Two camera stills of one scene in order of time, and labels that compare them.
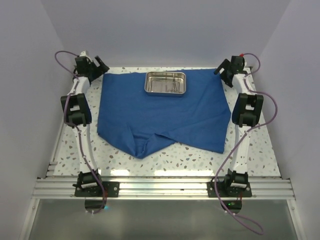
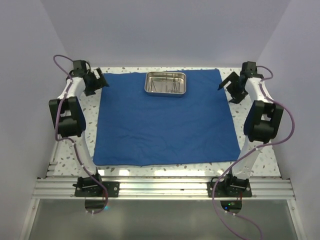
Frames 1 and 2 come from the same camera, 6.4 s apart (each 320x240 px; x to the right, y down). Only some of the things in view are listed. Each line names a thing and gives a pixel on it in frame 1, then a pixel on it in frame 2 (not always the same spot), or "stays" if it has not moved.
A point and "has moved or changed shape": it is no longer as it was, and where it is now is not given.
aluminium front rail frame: [64, 189] stays
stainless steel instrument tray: [162, 82] stays
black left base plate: [112, 189] stays
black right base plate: [225, 191] stays
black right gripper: [224, 64] -> [237, 97]
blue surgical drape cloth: [141, 124] has moved or changed shape
